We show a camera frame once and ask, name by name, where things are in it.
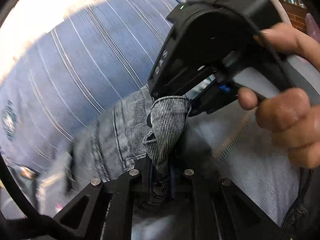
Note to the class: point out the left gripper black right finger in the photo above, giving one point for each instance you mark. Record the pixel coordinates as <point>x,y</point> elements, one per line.
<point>220,210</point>

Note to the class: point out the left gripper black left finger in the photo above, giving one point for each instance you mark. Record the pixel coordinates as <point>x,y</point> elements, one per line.
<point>102,210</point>

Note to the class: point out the grey denim pants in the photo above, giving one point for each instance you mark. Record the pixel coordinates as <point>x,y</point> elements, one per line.
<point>134,128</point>

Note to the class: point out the person's right hand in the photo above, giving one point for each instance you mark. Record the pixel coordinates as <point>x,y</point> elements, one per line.
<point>293,122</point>

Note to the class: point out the blue plaid pillow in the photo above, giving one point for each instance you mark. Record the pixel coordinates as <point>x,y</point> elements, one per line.
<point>71,75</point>

